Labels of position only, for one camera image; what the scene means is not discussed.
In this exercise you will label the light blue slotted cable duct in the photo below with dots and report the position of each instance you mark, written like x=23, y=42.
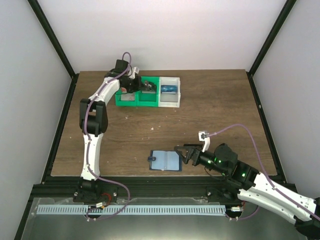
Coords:
x=197, y=210

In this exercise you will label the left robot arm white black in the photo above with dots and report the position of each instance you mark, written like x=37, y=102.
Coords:
x=93, y=117

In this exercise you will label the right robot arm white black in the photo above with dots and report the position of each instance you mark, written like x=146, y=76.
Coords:
x=253, y=186

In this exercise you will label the right black frame post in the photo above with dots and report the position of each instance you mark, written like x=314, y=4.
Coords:
x=279, y=22

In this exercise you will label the middle green plastic bin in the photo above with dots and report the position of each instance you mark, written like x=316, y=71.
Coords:
x=149, y=100

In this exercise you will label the white plastic bin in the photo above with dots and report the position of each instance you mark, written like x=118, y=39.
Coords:
x=170, y=100

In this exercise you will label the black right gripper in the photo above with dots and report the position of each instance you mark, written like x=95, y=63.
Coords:
x=195, y=155

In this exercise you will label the left black frame post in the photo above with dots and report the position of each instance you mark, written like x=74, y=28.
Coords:
x=45, y=24

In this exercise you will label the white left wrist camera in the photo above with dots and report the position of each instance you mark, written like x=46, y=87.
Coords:
x=134, y=71

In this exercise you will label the black card in bin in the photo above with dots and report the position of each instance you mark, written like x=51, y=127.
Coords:
x=150, y=91

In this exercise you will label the left green plastic bin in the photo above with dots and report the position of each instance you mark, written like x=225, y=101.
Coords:
x=123, y=89

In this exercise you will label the black frame post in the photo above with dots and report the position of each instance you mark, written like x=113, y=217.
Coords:
x=45, y=24
x=279, y=22

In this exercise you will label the blue leather card holder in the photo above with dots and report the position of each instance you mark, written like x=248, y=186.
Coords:
x=160, y=160

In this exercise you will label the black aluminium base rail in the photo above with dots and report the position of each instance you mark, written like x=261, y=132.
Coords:
x=198, y=187

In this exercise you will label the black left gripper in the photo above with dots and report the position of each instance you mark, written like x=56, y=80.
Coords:
x=138, y=84

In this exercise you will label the green plastic bin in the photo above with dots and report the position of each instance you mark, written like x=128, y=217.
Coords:
x=123, y=89
x=149, y=100

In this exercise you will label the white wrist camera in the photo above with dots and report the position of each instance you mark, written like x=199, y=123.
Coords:
x=204, y=137
x=134, y=71

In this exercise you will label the blue card in bin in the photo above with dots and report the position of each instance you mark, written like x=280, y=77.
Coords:
x=169, y=89

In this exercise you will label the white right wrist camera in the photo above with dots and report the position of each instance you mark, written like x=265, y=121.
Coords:
x=204, y=137

